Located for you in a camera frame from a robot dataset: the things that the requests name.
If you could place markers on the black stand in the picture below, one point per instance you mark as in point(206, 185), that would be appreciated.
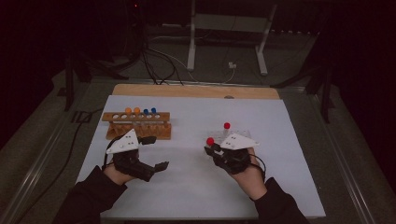
point(69, 87)
point(325, 93)

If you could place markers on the white table sheet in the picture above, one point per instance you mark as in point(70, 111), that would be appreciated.
point(186, 186)

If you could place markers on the wooden test tube rack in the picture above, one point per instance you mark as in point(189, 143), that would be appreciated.
point(162, 133)

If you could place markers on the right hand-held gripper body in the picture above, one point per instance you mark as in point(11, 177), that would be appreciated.
point(238, 143)

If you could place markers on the orange capped test tube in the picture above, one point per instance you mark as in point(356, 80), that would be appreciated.
point(137, 109)
point(128, 110)

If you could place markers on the blue capped test tube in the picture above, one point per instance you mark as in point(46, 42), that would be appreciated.
point(153, 109)
point(145, 111)

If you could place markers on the metal floor rail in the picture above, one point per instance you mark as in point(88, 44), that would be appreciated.
point(348, 180)
point(34, 177)

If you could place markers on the clear plastic test tube rack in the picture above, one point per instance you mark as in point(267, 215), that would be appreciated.
point(216, 134)

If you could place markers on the white plug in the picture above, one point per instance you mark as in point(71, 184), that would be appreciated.
point(232, 65)

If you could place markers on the person's left hand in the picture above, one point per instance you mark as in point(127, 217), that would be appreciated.
point(116, 177)

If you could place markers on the person's right hand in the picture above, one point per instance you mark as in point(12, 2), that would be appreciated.
point(249, 183)

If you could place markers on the white metal stand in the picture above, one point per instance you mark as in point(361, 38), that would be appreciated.
point(192, 46)

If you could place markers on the red capped test tube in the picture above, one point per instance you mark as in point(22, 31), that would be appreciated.
point(227, 125)
point(210, 141)

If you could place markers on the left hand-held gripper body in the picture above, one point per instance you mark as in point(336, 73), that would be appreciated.
point(124, 143)

